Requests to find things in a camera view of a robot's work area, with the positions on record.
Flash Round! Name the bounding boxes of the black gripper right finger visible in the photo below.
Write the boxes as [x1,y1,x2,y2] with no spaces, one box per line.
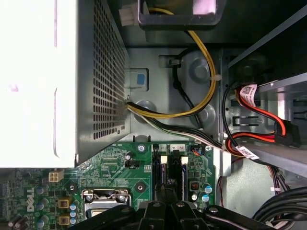
[167,184,276,230]

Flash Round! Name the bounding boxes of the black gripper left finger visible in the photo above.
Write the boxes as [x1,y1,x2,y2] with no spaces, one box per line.
[69,184,167,230]

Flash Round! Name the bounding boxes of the black RAM slot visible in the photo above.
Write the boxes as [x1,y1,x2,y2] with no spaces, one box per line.
[152,143,161,192]

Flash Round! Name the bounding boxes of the CPU socket metal cover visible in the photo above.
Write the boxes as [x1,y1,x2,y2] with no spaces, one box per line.
[81,188,132,219]

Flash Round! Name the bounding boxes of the silver CPU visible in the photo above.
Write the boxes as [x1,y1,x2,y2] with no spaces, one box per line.
[91,208,110,218]

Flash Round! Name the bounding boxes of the green motherboard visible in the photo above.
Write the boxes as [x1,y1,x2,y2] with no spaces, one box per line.
[0,141,216,230]

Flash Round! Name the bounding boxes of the white four pin socket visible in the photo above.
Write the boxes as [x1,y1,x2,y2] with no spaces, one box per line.
[47,169,65,183]

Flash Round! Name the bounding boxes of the metal drive cage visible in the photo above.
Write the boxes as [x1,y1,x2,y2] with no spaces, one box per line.
[225,4,307,190]

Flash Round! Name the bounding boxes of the black power connector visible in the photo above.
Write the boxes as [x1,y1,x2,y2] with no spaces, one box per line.
[273,120,302,149]

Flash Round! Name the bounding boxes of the black open PC case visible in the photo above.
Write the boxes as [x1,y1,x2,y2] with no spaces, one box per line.
[0,0,307,230]

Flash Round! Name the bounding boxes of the grey power supply unit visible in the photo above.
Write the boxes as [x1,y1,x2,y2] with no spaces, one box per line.
[0,0,132,169]

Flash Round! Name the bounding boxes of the white and black wire bundle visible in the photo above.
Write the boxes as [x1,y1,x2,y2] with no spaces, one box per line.
[125,102,227,153]

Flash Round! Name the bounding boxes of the black cable bundle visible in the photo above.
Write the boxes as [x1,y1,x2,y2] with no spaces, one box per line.
[251,186,307,230]

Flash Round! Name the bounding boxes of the thin black wire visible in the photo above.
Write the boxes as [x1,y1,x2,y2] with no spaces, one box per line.
[171,47,205,130]

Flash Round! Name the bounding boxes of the red and black power wires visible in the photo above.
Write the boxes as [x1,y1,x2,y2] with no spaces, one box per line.
[222,82,288,160]

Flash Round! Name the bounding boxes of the yellow power wires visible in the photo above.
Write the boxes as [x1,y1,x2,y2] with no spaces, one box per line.
[126,7,217,118]

